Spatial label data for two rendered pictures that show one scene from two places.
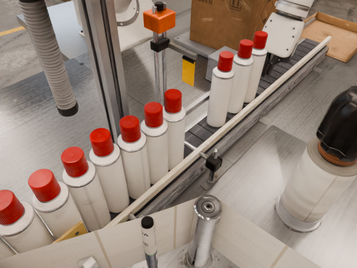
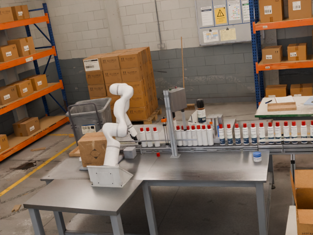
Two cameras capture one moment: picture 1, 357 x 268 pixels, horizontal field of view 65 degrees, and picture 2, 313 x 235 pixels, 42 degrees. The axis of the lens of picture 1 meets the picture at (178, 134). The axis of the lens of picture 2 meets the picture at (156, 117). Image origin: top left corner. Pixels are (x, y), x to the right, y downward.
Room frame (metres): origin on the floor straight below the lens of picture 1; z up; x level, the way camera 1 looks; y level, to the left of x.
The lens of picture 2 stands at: (1.91, 3.49, 2.35)
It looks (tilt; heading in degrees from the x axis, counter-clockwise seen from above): 17 degrees down; 249
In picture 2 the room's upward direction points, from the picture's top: 9 degrees counter-clockwise
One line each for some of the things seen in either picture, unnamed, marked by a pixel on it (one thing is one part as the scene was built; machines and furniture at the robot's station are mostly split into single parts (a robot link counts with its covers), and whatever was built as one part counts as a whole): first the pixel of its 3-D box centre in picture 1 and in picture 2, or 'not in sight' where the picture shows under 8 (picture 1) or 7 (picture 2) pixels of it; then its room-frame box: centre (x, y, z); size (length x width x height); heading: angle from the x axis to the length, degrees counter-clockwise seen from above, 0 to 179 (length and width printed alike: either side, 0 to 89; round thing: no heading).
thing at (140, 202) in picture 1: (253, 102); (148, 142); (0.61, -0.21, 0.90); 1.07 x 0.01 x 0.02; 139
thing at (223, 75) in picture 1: (220, 91); (156, 136); (0.56, -0.10, 0.98); 0.05 x 0.05 x 0.20
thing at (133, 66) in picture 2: not in sight; (122, 87); (-0.38, -3.99, 0.70); 1.20 x 0.82 x 1.39; 140
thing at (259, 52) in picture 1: (252, 69); (143, 137); (0.66, -0.20, 0.98); 0.05 x 0.05 x 0.20
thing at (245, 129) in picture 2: not in sight; (245, 134); (-0.12, 0.48, 0.98); 0.05 x 0.05 x 0.20
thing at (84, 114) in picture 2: not in sight; (92, 124); (0.61, -2.78, 0.48); 0.89 x 0.63 x 0.96; 63
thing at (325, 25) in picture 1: (330, 34); (86, 150); (1.17, -0.65, 0.85); 0.30 x 0.26 x 0.04; 139
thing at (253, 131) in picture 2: not in sight; (253, 133); (-0.17, 0.53, 0.98); 0.05 x 0.05 x 0.20
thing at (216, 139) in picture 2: not in sight; (216, 128); (0.04, 0.22, 1.01); 0.14 x 0.13 x 0.26; 139
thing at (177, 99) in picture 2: not in sight; (175, 99); (0.39, 0.14, 1.38); 0.17 x 0.10 x 0.19; 14
